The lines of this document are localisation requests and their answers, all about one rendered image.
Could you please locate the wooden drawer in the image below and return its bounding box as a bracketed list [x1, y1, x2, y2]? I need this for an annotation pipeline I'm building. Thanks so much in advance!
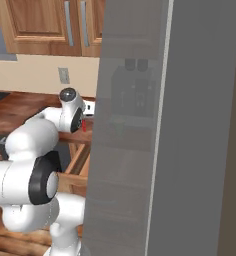
[57, 143, 91, 198]

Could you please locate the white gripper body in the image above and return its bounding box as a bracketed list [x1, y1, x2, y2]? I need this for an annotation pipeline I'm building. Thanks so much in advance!
[89, 101, 97, 117]

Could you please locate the grey wall socket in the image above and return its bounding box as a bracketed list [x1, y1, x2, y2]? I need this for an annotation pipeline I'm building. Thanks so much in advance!
[57, 67, 71, 85]

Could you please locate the black coffee machine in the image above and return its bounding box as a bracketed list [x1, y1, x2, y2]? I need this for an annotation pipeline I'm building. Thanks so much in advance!
[110, 58, 155, 119]

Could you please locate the grey fridge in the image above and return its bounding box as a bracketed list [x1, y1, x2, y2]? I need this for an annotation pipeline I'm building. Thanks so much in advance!
[81, 0, 236, 256]

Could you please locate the wooden cupboard door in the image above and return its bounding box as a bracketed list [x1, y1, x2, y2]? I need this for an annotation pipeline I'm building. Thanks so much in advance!
[77, 0, 106, 58]
[0, 0, 83, 57]

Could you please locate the grey cupboard handle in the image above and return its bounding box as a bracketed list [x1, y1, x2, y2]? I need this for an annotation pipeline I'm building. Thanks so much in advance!
[63, 0, 75, 47]
[79, 0, 91, 48]

